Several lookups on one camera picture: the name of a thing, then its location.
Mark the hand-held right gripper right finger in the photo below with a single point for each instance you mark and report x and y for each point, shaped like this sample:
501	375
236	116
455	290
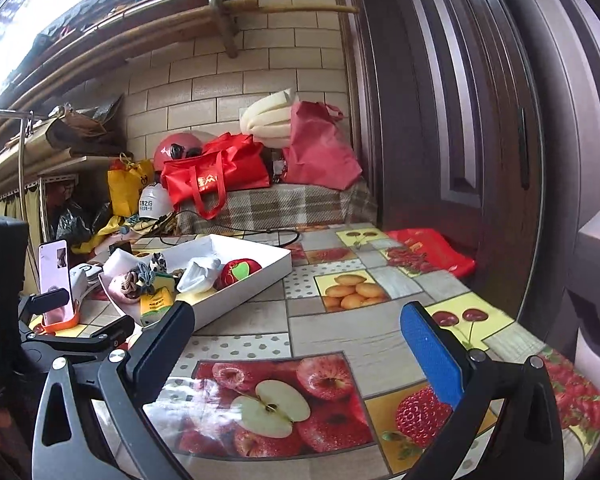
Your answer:
430	355

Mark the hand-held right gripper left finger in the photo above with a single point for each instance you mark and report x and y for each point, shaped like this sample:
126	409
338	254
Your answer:
162	342

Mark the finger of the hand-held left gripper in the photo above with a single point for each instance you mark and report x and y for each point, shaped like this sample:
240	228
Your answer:
95	337
50	302

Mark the yellow tissue pack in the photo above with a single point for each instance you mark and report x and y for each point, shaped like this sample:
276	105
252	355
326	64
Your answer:
155	307

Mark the pink plush toy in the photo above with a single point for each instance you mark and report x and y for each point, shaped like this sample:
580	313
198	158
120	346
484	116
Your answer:
119	291

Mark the yellow green sponge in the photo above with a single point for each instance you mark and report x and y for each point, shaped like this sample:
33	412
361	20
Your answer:
165	284

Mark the white plastic bag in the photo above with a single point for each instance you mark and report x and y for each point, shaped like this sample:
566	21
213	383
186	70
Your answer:
195	275

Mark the white cloth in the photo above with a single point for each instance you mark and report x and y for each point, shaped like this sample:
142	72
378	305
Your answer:
120	262

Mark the black and white plush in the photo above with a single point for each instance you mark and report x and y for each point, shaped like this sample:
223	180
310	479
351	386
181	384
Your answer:
158	261

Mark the red apple plush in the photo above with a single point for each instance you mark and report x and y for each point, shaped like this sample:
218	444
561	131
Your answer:
240	272

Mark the white cardboard tray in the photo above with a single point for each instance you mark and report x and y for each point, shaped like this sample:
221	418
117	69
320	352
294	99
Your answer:
250	285

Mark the smartphone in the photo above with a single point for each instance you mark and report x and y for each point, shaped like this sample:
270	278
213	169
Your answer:
55	275

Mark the orange phone stand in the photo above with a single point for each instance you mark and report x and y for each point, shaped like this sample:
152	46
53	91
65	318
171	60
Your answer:
70	322

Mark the white plastic case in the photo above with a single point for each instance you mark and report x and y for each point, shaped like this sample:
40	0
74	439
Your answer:
82	290

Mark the white portable charger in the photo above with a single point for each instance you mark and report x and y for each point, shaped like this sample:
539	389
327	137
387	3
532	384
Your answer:
89	270

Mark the beige curtain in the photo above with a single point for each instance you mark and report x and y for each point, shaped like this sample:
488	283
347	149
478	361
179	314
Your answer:
10	210

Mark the black plastic bag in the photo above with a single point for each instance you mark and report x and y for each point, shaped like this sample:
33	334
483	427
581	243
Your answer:
75	225

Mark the black power adapter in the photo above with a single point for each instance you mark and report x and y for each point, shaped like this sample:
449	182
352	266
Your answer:
121	248

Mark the yellow cloth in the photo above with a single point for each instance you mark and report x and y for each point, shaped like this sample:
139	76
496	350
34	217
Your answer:
105	230

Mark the fruit print tablecloth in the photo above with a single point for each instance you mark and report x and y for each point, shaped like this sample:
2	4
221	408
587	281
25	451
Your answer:
330	335

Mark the red printed bag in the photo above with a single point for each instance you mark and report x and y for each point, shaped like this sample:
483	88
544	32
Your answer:
430	252

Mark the wooden shelf rack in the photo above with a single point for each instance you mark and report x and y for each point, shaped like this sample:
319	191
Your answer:
45	167

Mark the metal pipe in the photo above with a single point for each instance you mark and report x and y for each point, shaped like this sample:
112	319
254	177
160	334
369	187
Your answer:
24	160

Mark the yellow shopping bag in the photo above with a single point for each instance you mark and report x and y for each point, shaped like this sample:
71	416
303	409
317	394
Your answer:
127	190

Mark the white helmet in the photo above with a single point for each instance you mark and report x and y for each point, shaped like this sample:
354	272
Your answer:
155	200

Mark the red tote bag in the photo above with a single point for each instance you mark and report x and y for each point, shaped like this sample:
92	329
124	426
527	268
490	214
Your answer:
220	170

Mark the plaid cushion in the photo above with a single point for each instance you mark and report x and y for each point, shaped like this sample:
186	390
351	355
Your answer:
290	207

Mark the red helmet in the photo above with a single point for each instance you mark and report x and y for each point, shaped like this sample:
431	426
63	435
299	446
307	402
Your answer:
180	142

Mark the red non-woven bag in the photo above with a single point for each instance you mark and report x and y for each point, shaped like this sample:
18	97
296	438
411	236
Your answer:
320	155

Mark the white foam pads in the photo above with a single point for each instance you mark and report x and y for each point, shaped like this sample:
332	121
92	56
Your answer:
267	120

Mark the dark brown door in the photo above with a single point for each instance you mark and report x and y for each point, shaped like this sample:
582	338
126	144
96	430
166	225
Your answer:
455	110

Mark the bamboo pole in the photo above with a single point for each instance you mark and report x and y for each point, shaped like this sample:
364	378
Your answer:
300	5

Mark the metal pipe bracket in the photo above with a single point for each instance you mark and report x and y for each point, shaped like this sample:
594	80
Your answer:
225	20

